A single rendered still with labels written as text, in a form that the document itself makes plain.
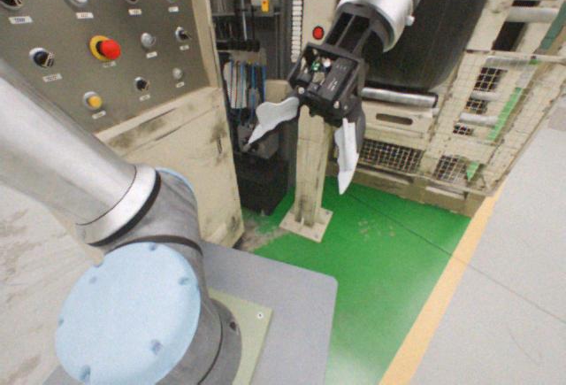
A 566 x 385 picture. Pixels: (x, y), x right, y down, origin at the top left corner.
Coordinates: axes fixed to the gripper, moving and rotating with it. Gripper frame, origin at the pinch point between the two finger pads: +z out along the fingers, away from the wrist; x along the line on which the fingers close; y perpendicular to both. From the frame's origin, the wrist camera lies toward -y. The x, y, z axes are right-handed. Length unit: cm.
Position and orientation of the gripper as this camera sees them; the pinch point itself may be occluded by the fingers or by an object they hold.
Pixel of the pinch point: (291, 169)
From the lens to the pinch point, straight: 32.6
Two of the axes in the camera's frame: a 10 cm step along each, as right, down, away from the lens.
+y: -3.2, -1.6, -9.3
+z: -4.9, 8.7, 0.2
